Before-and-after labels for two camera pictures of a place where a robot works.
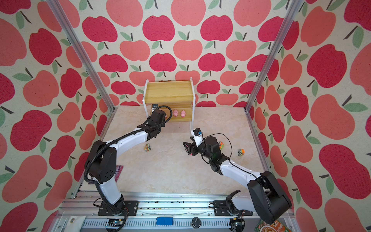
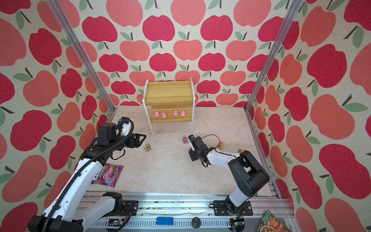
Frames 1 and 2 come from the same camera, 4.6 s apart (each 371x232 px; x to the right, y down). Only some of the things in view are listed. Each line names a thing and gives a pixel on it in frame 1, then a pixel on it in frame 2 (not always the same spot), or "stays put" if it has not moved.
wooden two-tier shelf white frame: (179, 96) stays put
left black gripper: (163, 124) to (133, 144)
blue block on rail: (164, 221) stays put
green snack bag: (277, 226) stays put
